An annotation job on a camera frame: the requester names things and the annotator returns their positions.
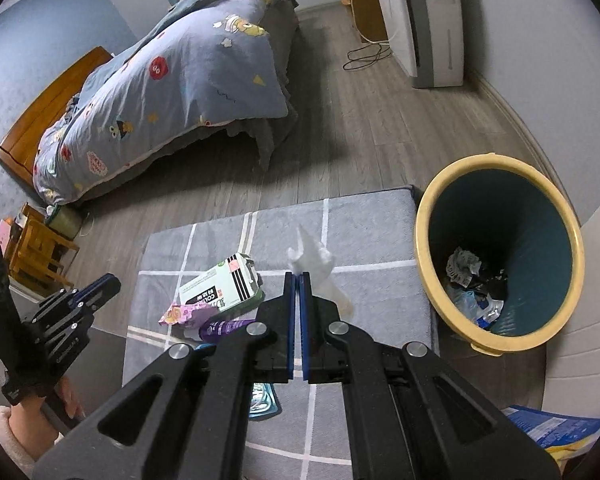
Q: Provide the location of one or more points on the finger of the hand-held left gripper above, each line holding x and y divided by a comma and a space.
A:
102, 300
102, 284

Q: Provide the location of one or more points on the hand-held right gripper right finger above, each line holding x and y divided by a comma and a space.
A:
304, 330

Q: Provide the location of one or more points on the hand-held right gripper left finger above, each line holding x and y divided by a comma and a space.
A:
291, 330

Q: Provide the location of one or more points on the purple wrapper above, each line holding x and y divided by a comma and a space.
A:
225, 327

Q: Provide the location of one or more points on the white tissue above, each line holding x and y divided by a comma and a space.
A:
315, 260

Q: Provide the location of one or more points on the teal packet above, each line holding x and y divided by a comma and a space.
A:
265, 402

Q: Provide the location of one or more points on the pink wrapper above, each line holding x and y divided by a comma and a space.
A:
180, 315

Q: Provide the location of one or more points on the green white box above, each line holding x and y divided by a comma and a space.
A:
220, 285

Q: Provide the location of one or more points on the blue plastic bag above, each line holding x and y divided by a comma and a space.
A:
472, 307

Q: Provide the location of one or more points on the yellow rimmed teal bin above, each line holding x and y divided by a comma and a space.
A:
530, 240

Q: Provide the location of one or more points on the person's left forearm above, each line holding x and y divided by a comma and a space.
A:
20, 440

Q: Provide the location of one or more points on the person's left hand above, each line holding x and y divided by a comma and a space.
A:
71, 400

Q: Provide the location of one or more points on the wooden nightstand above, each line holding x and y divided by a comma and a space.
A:
35, 245

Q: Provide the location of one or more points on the pink card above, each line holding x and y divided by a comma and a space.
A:
4, 236

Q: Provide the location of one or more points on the grey plaid cushion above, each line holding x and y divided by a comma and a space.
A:
205, 245

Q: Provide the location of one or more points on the wooden bed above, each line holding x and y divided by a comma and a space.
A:
40, 115

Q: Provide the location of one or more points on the blue yellow printed bag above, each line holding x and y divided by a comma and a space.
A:
545, 425

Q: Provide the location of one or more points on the white panelled wardrobe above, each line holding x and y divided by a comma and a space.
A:
595, 360

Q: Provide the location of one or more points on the wooden cabinet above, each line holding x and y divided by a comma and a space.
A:
370, 10

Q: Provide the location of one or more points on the white air purifier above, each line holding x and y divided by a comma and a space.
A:
430, 25

